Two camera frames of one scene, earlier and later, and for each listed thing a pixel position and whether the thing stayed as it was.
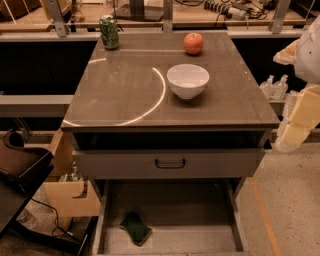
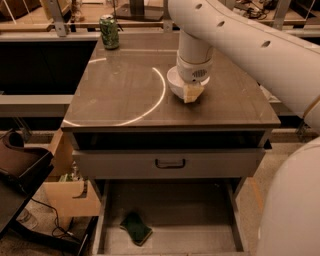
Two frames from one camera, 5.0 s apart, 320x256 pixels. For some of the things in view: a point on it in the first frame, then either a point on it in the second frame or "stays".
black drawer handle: (170, 166) stays
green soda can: (109, 32) stays
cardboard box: (68, 198) stays
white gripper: (308, 61) -> (192, 72)
